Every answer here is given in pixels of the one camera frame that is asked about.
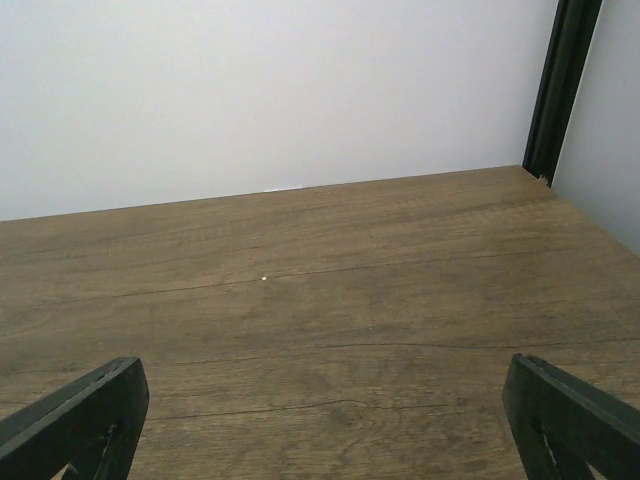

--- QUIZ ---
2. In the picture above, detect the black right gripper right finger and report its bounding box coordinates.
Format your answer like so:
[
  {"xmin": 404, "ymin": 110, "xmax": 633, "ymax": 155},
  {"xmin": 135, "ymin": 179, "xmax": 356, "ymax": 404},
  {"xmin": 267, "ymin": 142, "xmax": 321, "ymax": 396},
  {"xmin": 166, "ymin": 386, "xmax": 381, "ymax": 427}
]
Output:
[{"xmin": 502, "ymin": 353, "xmax": 639, "ymax": 479}]

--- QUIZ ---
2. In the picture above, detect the black right rear frame post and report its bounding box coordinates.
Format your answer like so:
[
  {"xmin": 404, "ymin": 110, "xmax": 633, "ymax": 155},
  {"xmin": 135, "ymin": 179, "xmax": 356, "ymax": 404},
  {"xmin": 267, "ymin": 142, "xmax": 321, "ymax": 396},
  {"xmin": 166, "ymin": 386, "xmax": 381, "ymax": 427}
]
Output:
[{"xmin": 522, "ymin": 0, "xmax": 602, "ymax": 185}]

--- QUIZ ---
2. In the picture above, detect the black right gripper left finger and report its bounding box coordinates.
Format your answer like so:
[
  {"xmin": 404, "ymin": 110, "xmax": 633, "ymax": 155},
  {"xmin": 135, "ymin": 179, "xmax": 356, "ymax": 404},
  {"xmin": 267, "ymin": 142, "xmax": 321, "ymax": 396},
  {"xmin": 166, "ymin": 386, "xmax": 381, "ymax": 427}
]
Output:
[{"xmin": 1, "ymin": 357, "xmax": 149, "ymax": 479}]

